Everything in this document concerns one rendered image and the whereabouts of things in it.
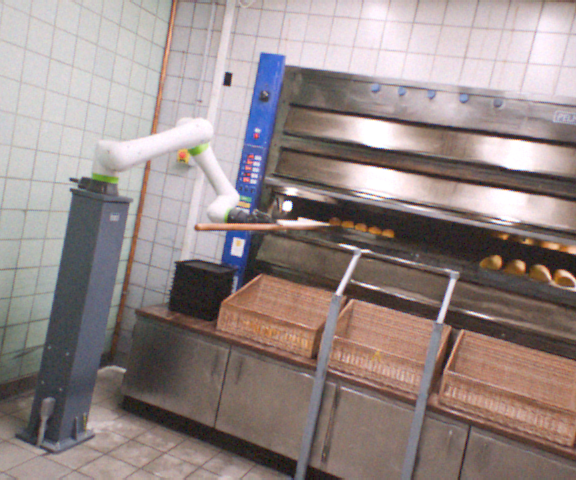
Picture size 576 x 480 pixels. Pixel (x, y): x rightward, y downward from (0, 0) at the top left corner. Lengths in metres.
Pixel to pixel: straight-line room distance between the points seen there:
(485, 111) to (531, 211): 0.57
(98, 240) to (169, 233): 1.10
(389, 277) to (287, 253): 0.63
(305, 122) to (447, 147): 0.83
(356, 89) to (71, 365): 2.08
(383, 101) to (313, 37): 0.57
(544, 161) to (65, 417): 2.62
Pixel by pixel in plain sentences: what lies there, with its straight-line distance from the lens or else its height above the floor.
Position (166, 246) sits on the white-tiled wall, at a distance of 3.98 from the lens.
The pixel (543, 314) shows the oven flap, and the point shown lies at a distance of 3.37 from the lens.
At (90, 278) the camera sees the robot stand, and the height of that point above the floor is 0.81.
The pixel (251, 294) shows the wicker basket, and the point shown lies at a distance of 3.58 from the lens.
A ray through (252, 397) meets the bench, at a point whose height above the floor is 0.32.
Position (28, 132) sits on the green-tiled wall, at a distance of 3.33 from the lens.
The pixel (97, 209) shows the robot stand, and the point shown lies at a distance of 2.93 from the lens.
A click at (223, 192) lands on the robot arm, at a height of 1.31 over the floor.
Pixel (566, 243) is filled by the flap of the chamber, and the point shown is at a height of 1.40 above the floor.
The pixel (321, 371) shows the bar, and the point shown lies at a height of 0.58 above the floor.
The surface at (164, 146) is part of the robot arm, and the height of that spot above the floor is 1.48.
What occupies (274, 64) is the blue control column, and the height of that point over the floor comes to 2.09.
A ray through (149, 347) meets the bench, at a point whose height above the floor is 0.40.
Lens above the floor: 1.44
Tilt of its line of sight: 5 degrees down
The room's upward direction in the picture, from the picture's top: 12 degrees clockwise
